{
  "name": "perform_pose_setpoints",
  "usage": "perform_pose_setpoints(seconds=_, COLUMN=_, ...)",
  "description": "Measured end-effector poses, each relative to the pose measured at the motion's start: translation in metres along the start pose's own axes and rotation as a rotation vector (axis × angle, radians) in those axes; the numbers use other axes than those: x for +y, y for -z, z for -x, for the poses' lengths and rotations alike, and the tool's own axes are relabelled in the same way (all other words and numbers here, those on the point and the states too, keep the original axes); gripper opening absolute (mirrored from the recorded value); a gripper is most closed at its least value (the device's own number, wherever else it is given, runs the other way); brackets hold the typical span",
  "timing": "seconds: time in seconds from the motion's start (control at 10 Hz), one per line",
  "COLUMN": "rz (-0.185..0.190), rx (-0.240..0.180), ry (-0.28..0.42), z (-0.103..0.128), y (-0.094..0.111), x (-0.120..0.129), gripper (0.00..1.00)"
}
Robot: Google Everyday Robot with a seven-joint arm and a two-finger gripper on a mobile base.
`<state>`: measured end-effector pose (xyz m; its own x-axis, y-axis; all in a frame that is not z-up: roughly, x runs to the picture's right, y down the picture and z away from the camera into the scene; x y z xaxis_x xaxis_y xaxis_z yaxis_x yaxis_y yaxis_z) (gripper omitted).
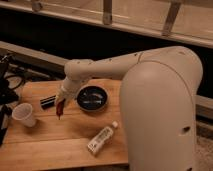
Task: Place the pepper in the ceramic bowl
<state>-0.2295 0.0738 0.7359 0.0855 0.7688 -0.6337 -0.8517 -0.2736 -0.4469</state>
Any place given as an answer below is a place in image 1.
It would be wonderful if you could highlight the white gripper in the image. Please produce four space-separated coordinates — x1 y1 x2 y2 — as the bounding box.
55 86 77 106

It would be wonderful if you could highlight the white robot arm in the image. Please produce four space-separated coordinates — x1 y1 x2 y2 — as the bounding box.
55 46 203 171

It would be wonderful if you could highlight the dark ceramic bowl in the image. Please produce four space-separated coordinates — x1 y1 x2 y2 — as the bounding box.
76 86 108 112

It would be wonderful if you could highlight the black rectangular box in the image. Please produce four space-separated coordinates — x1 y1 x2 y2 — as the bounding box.
40 96 56 109

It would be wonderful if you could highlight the black cable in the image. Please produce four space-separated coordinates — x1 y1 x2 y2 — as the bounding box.
3 73 26 91

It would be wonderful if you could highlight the black camera tripod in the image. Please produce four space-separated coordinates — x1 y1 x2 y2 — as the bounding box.
0 56 19 146

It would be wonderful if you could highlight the metal railing frame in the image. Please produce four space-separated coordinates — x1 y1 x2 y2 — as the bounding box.
0 0 213 49

